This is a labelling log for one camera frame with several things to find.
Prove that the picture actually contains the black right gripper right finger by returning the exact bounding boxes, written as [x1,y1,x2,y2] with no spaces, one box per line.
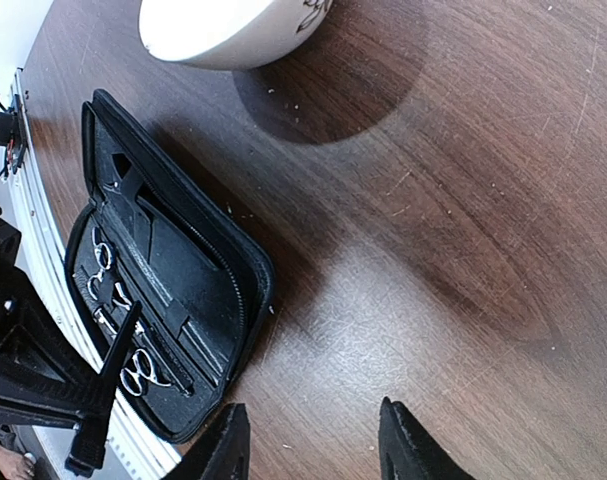
[378,397,474,480]

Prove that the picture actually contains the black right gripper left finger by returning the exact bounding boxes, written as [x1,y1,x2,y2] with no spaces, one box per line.
[165,403,251,480]

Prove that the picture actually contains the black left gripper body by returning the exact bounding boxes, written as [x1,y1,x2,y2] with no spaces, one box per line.
[0,208,99,429]

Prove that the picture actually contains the black hair clip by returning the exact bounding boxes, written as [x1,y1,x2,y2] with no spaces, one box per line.
[65,301,142,478]

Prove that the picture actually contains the silver thinning scissors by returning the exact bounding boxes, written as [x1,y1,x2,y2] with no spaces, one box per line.
[93,307,172,397]

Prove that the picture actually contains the silver pointed scissors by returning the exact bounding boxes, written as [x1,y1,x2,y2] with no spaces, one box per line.
[86,227,133,311]

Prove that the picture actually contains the black zip tool case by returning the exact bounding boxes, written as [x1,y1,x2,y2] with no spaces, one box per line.
[64,89,275,444]

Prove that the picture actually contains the white round bowl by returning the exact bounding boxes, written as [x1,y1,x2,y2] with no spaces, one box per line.
[138,0,333,71]

